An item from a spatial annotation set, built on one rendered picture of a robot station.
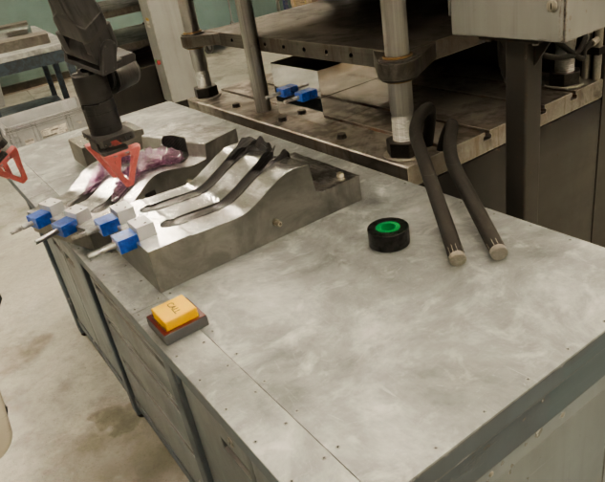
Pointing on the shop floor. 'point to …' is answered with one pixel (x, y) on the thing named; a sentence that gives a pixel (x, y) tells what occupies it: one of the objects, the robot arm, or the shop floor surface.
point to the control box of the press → (525, 74)
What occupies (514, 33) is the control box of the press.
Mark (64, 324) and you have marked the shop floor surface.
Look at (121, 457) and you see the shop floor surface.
